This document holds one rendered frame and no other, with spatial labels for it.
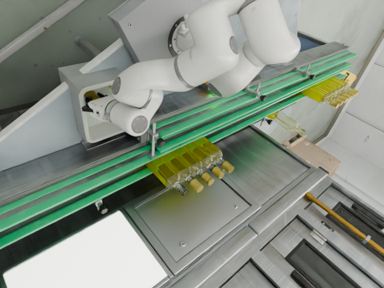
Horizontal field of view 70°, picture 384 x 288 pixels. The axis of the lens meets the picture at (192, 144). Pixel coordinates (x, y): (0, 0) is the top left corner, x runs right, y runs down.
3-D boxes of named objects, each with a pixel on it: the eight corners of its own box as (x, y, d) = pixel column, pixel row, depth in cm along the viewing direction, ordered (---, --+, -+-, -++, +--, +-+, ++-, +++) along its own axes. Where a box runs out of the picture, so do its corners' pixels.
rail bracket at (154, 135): (139, 148, 110) (158, 167, 104) (139, 114, 99) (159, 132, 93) (146, 145, 112) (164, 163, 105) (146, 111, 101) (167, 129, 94)
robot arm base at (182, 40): (164, 24, 93) (196, 40, 86) (191, 5, 97) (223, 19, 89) (176, 60, 106) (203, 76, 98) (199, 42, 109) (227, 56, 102)
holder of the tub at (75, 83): (79, 142, 106) (88, 154, 102) (67, 78, 88) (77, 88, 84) (119, 127, 115) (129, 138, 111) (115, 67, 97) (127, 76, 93)
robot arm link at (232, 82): (288, 47, 72) (248, 90, 69) (250, 71, 95) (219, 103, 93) (264, 20, 70) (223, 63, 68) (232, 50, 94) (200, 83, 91)
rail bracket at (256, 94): (240, 90, 137) (261, 102, 130) (244, 76, 132) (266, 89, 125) (246, 87, 139) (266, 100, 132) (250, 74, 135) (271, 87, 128)
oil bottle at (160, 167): (139, 159, 115) (170, 192, 104) (139, 150, 111) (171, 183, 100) (151, 154, 118) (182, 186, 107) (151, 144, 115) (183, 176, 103)
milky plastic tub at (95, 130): (77, 132, 102) (87, 145, 97) (67, 78, 87) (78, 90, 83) (119, 118, 112) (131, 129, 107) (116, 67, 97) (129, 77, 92)
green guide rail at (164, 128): (149, 127, 107) (162, 139, 103) (150, 126, 106) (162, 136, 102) (347, 51, 204) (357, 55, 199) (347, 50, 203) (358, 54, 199)
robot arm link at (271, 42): (271, 15, 71) (306, -17, 57) (288, 65, 72) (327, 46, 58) (224, 30, 68) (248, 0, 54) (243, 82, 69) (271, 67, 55)
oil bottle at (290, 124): (263, 115, 172) (299, 138, 158) (267, 107, 168) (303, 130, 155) (268, 113, 175) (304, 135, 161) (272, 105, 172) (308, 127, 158)
